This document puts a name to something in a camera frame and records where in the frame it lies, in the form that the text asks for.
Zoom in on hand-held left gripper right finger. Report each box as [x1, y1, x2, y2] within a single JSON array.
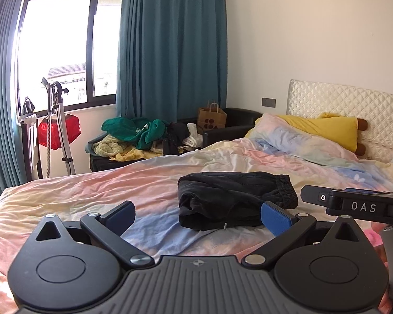
[[242, 201, 362, 270]]

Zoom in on pastel pillow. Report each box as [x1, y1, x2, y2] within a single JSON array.
[[245, 113, 361, 167]]

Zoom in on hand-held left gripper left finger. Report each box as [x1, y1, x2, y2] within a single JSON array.
[[35, 200, 155, 270]]

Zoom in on white cloth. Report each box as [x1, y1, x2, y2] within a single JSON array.
[[182, 122, 204, 148]]

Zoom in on black pants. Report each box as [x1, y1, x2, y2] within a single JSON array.
[[177, 171, 298, 231]]

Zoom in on white quilted headboard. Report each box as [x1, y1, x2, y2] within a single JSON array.
[[286, 79, 393, 164]]

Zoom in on pastel bed blanket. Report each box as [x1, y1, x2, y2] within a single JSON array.
[[0, 136, 393, 314]]

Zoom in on black sofa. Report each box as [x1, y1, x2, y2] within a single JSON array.
[[88, 107, 263, 172]]

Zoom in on pale yellow knit cloth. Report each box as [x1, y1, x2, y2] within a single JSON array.
[[95, 134, 122, 158]]

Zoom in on brown paper bag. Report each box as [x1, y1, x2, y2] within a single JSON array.
[[196, 101, 227, 131]]

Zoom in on red garment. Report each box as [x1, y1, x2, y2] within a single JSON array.
[[37, 113, 82, 150]]

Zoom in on black clothes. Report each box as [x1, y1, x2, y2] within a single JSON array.
[[162, 122, 188, 156]]

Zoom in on yellow plush toy pillow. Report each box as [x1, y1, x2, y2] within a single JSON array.
[[277, 113, 369, 156]]

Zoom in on black framed window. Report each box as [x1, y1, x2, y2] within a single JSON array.
[[15, 0, 125, 112]]

